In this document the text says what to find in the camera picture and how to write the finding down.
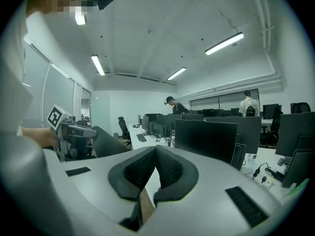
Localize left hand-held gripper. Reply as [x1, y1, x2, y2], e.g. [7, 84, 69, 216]
[46, 104, 129, 162]

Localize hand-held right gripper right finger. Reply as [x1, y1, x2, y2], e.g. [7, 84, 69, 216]
[153, 145, 200, 204]

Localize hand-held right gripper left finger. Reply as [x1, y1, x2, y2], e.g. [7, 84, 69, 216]
[108, 146, 157, 202]

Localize person's left forearm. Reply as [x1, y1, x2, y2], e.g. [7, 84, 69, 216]
[21, 126, 59, 149]

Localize white desk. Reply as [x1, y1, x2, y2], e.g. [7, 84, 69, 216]
[240, 146, 297, 199]
[127, 123, 176, 151]

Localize dark grey monitor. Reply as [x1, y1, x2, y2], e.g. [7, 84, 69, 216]
[275, 112, 315, 159]
[174, 118, 239, 166]
[205, 116, 262, 148]
[282, 148, 315, 188]

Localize row of dark monitors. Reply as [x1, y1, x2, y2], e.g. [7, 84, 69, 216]
[140, 113, 182, 139]

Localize white window blind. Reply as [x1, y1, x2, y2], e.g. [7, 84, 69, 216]
[42, 64, 76, 129]
[21, 42, 52, 130]

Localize long ceiling light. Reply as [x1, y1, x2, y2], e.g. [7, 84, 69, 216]
[167, 66, 187, 81]
[74, 10, 87, 26]
[91, 54, 106, 77]
[204, 31, 245, 56]

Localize wide window with blinds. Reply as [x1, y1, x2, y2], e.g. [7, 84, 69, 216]
[189, 88, 259, 112]

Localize person's white shirt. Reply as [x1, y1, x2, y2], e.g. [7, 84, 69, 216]
[0, 10, 35, 137]

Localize white ceiling pipes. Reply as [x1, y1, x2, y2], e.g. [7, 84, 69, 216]
[247, 0, 284, 83]

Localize black cable with plug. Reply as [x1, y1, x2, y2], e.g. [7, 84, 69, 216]
[252, 162, 276, 184]

